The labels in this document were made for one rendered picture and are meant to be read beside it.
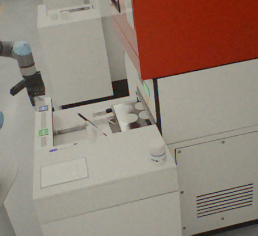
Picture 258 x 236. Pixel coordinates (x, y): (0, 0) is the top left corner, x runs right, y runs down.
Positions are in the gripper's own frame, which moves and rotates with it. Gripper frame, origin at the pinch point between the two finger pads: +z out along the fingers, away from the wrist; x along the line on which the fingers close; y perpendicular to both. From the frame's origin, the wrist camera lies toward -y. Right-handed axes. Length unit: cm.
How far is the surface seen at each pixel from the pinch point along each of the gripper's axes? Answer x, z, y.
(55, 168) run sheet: -33.9, 13.8, 6.3
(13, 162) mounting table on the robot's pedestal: -0.4, 28.7, -18.3
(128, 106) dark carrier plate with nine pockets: 20, 21, 51
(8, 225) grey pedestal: -12, 62, -29
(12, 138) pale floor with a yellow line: 157, 111, -51
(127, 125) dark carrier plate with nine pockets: -1, 21, 46
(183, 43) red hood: -15, -27, 75
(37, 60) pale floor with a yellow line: 358, 111, -29
